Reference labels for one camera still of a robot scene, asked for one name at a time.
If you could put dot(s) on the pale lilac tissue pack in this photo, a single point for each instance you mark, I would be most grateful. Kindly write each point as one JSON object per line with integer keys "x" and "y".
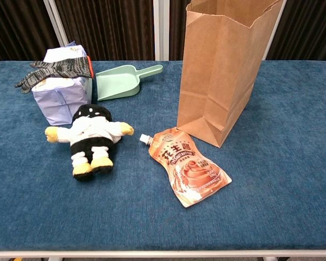
{"x": 57, "y": 103}

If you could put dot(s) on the white table frame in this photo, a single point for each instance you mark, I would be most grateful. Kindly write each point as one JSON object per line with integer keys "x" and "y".
{"x": 163, "y": 254}

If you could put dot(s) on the grey striped knit glove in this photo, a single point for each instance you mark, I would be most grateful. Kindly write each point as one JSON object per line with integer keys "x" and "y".
{"x": 62, "y": 68}

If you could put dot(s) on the blue felt table cover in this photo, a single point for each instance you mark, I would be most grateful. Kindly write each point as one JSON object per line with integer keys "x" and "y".
{"x": 152, "y": 217}

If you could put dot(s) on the orange peanut butter pouch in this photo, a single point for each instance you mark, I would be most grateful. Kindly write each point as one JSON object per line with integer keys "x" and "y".
{"x": 190, "y": 168}

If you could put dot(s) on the black and white plush doll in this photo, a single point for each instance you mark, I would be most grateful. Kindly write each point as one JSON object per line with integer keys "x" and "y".
{"x": 89, "y": 133}

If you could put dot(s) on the white partition frame post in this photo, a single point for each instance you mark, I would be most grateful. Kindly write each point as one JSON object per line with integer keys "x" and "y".
{"x": 160, "y": 27}
{"x": 276, "y": 27}
{"x": 54, "y": 16}

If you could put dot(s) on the mint green plastic scoop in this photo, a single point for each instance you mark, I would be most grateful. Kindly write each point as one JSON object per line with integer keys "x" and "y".
{"x": 116, "y": 83}

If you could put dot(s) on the brown paper bag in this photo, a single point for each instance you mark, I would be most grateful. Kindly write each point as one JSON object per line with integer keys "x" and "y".
{"x": 220, "y": 81}

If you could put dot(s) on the dark pleated curtain panel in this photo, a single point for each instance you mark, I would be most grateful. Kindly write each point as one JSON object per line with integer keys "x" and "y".
{"x": 309, "y": 27}
{"x": 176, "y": 27}
{"x": 111, "y": 27}
{"x": 16, "y": 27}

